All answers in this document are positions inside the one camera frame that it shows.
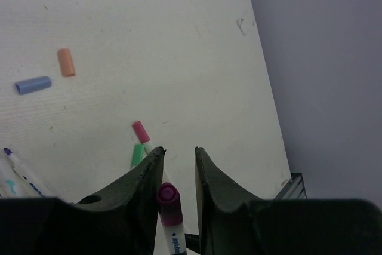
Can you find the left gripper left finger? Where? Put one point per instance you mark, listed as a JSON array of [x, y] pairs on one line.
[[118, 219]]

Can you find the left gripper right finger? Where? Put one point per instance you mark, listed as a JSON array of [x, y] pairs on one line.
[[232, 220]]

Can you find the magenta marker pen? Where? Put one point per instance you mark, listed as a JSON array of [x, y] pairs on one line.
[[169, 209]]

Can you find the light green marker pen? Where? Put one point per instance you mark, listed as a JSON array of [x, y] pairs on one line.
[[138, 155]]

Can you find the pink marker pen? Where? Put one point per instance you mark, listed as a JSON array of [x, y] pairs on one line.
[[143, 136]]

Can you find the dark purple marker pen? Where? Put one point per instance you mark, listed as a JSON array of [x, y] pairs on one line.
[[30, 176]]

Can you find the light blue marker pen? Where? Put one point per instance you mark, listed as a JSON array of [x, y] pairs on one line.
[[9, 181]]

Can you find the peach pen cap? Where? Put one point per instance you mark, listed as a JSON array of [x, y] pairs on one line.
[[66, 62]]

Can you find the light blue pen cap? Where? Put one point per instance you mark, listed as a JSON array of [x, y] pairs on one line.
[[32, 85]]

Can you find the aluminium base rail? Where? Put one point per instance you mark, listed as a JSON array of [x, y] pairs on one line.
[[293, 189]]

